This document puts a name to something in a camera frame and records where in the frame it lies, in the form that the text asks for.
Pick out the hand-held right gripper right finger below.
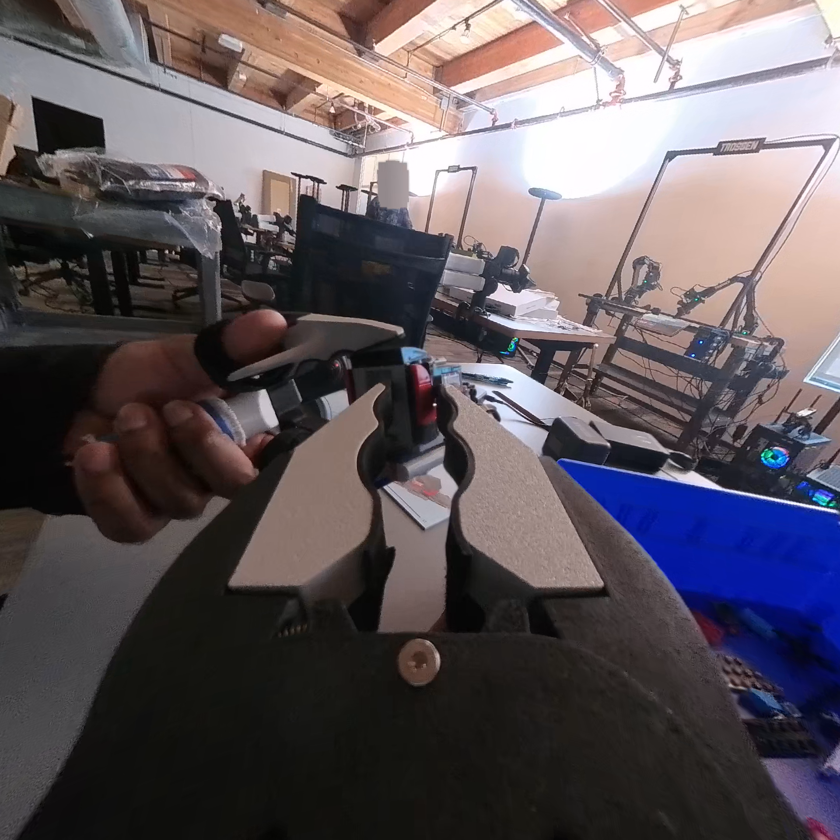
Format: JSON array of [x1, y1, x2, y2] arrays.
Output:
[[436, 384, 606, 602]]

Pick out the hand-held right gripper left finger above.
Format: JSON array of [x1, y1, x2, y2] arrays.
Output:
[[226, 382, 398, 611]]

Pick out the red and black brick model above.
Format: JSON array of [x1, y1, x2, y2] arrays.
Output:
[[346, 344, 463, 487]]

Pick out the person's left forearm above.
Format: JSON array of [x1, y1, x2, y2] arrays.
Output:
[[0, 341, 127, 517]]

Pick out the grey desk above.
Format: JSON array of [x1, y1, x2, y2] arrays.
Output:
[[0, 364, 723, 840]]

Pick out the person's left hand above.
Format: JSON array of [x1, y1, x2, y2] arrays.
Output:
[[66, 308, 290, 546]]

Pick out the black pouch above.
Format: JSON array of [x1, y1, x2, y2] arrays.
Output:
[[541, 416, 613, 463]]

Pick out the open instruction booklet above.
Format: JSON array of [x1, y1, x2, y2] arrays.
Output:
[[384, 478, 455, 530]]

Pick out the black power bank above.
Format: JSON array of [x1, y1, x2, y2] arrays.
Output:
[[591, 420, 672, 475]]

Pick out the black office chair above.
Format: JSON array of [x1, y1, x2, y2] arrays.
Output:
[[217, 197, 277, 309]]

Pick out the stacked white boxes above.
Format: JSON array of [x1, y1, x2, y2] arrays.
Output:
[[438, 252, 490, 306]]

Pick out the cardboard panel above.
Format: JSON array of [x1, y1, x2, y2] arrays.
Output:
[[262, 169, 294, 221]]

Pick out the wooden table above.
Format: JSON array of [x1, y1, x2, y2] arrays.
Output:
[[430, 289, 618, 388]]

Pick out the blue plastic bin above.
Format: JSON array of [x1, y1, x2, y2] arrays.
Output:
[[556, 458, 840, 840]]

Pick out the flat white box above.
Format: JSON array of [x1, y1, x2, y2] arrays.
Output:
[[486, 289, 560, 320]]

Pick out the metal table with plastic wrap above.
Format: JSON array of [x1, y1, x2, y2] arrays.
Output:
[[0, 177, 224, 329]]

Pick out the plastic-wrapped black package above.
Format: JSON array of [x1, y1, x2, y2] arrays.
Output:
[[36, 147, 224, 204]]

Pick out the black floor lamp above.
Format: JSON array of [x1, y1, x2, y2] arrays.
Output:
[[521, 187, 564, 280]]

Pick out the lit desktop computer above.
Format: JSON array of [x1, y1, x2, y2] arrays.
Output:
[[748, 420, 831, 490]]

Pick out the pile of toy bricks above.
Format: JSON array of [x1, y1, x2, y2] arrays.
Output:
[[689, 591, 840, 788]]

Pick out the computer monitor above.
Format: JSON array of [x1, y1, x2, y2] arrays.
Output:
[[804, 338, 840, 395]]

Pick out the cardboard box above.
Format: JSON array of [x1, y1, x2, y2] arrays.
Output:
[[0, 95, 21, 175]]

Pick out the black wire shelf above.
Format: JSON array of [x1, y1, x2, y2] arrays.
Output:
[[292, 196, 454, 368]]

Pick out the brown strap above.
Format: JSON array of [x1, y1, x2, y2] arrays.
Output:
[[492, 390, 553, 431]]

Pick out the black wall television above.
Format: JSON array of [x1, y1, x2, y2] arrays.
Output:
[[31, 97, 106, 155]]

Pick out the black metal frame rig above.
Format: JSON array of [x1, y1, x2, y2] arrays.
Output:
[[587, 134, 840, 454]]

